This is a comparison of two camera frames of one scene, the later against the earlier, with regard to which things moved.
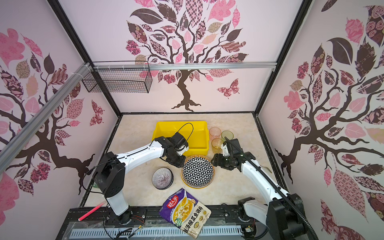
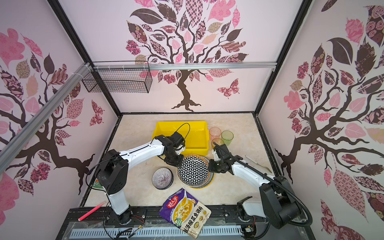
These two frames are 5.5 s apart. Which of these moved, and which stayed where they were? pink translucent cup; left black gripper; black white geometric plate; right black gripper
Moved: right black gripper
Stayed: pink translucent cup; left black gripper; black white geometric plate
